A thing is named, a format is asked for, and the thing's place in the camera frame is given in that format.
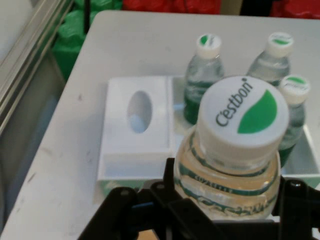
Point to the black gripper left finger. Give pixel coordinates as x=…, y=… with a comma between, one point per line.
x=140, y=215

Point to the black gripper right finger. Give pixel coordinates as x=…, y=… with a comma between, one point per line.
x=297, y=210

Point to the black tripod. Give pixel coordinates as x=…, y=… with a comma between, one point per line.
x=87, y=15

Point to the white open cardboard box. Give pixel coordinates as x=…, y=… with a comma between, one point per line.
x=117, y=112

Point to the red plastic bag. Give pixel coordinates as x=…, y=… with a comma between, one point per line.
x=162, y=6

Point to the aluminium rail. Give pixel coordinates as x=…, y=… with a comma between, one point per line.
x=25, y=50

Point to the water bottle with green label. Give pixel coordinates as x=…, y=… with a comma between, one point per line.
x=203, y=75
x=270, y=65
x=240, y=112
x=295, y=120

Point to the green plastic bag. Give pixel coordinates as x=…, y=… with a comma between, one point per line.
x=67, y=37

